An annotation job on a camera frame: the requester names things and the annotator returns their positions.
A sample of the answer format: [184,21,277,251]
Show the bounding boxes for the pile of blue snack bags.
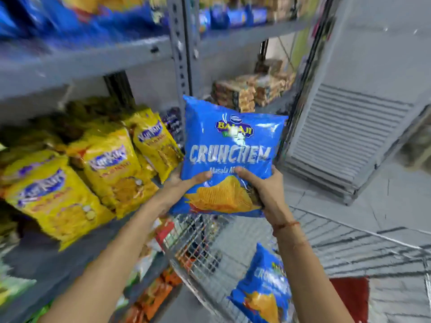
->
[0,0,169,42]

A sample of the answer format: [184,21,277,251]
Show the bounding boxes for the white louvered panel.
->
[278,83,431,206]

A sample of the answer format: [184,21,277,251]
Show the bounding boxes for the person's right hand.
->
[234,165,298,230]

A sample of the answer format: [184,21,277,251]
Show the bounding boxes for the green snack packets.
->
[0,262,54,323]

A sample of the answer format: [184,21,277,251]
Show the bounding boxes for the stack of tan cracker packs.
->
[249,0,312,23]

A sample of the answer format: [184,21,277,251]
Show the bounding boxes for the person's left forearm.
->
[36,196,169,323]

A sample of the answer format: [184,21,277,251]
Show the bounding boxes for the person's left hand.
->
[156,167,213,218]

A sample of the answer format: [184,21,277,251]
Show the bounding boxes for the blue chip packet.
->
[228,243,297,323]
[169,95,289,218]

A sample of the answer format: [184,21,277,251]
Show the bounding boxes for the grey metal shelf rack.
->
[0,0,339,323]

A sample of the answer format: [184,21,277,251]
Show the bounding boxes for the red thread bracelet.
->
[271,220,301,233]

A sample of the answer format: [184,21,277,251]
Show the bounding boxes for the row of orange snack packets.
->
[122,218,185,323]

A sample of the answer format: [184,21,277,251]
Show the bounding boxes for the dark purple snack packet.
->
[161,107,185,150]

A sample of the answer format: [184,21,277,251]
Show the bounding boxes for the row of blue biscuit packs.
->
[198,4,268,31]

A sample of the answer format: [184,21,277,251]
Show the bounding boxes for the stack of brown biscuit packs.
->
[211,58,297,113]

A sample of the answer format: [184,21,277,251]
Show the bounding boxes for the row of yellow snack bags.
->
[0,97,185,253]

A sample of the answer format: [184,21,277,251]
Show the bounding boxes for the red cart flap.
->
[329,277,371,323]

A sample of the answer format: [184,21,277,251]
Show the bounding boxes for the person's right forearm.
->
[272,221,355,323]

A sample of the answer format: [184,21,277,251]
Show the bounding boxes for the silver wire shopping cart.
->
[161,206,431,323]

